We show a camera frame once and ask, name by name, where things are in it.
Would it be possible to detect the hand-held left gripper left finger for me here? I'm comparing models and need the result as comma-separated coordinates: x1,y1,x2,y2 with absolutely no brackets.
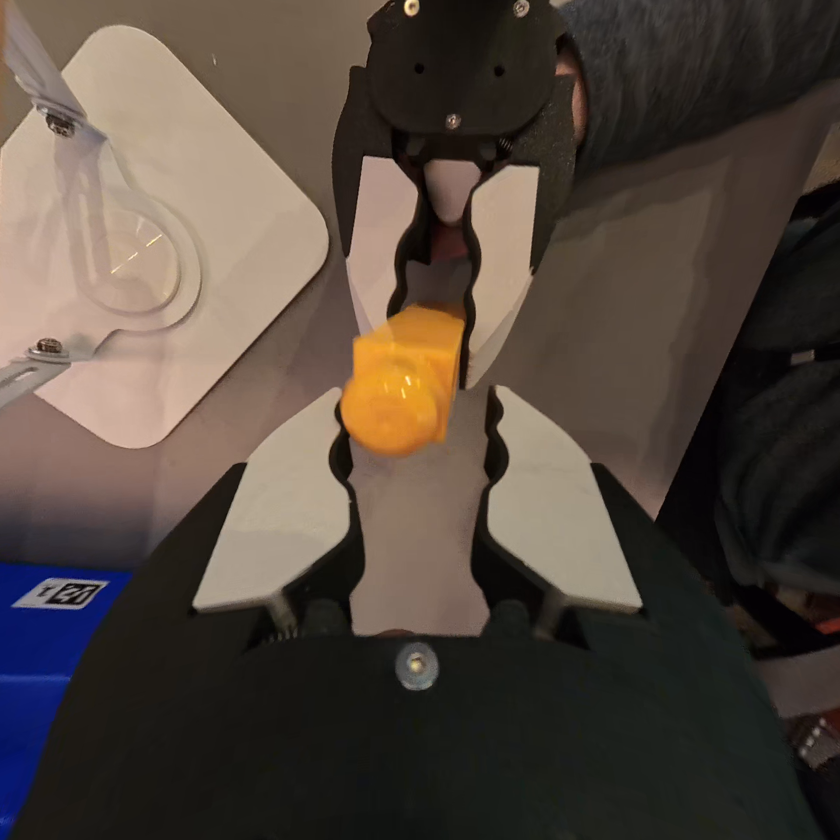
190,386,363,618

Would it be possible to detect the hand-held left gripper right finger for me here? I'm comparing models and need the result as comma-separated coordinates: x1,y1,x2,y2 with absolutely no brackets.
484,385,645,618

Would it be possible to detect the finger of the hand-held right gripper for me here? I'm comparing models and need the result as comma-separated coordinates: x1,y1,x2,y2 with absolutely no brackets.
344,156,424,342
459,164,542,390

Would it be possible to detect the yellow building block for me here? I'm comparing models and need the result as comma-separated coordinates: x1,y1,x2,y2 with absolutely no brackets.
339,301,468,458

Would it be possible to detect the blue plastic bin with tag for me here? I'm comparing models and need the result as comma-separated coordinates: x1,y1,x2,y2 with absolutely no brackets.
0,561,135,840

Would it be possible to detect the person's right forearm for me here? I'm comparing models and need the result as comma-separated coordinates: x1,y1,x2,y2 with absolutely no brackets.
561,0,840,221

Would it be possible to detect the grey desk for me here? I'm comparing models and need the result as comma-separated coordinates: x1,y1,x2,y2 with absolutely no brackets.
0,0,840,719

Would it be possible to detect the person's right hand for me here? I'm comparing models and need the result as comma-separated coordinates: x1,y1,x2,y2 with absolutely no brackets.
554,33,589,147

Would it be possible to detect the clear round stand disc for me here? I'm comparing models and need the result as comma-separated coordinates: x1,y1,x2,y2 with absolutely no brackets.
62,189,203,332

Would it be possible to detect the person's dark clothing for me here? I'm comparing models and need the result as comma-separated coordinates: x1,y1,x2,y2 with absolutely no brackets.
715,184,840,592

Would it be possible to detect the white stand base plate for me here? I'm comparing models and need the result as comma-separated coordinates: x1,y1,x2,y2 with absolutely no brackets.
0,25,330,451

